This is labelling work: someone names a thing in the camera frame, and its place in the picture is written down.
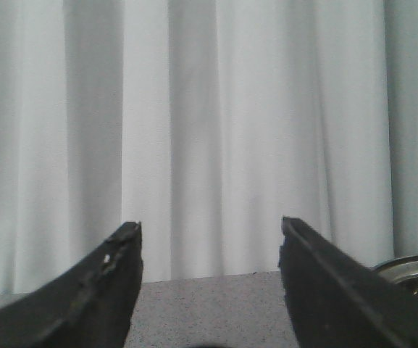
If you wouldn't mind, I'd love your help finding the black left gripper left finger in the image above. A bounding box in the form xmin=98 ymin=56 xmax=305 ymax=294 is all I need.
xmin=0 ymin=222 xmax=143 ymax=347

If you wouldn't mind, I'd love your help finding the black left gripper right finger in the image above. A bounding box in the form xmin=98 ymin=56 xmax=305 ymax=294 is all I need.
xmin=279 ymin=217 xmax=418 ymax=347

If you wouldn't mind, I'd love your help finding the pale green electric pot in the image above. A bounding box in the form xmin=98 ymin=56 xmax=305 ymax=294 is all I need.
xmin=373 ymin=254 xmax=418 ymax=298

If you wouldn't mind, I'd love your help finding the white pleated curtain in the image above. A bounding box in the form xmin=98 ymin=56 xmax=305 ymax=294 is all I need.
xmin=0 ymin=1 xmax=418 ymax=294

